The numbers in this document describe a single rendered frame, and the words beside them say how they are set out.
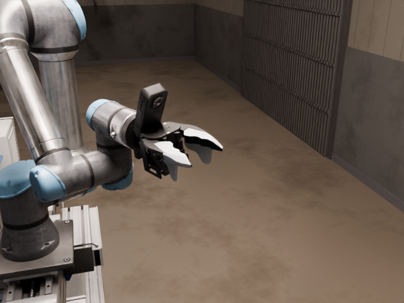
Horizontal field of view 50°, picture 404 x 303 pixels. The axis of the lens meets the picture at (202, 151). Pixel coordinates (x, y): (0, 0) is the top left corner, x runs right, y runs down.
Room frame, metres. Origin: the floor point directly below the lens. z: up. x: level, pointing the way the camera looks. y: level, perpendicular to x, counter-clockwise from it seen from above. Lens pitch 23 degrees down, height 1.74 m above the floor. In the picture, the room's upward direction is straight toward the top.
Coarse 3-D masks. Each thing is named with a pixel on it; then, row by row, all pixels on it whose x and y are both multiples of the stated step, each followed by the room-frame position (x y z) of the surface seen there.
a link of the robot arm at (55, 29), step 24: (24, 0) 1.03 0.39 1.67; (48, 0) 1.06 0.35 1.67; (72, 0) 1.10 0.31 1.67; (48, 24) 1.03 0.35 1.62; (72, 24) 1.07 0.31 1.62; (48, 48) 1.04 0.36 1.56; (72, 48) 1.07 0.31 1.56; (48, 72) 1.06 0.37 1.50; (72, 72) 1.09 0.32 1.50; (48, 96) 1.06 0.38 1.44; (72, 96) 1.08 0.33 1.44; (72, 120) 1.07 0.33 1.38; (72, 144) 1.06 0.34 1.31
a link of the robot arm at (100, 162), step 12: (96, 144) 0.88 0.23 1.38; (96, 156) 0.85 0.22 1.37; (108, 156) 0.86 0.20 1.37; (120, 156) 0.86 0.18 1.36; (96, 168) 0.83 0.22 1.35; (108, 168) 0.84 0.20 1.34; (120, 168) 0.86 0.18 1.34; (132, 168) 0.89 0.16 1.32; (96, 180) 0.82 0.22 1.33; (108, 180) 0.85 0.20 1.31; (120, 180) 0.86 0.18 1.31; (132, 180) 0.89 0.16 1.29
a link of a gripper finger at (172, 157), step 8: (160, 144) 0.70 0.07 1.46; (168, 144) 0.70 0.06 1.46; (168, 152) 0.67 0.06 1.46; (176, 152) 0.67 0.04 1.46; (168, 160) 0.66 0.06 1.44; (176, 160) 0.65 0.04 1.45; (184, 160) 0.65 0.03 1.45; (168, 168) 0.69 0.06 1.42; (176, 168) 0.66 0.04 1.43; (176, 176) 0.67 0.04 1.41
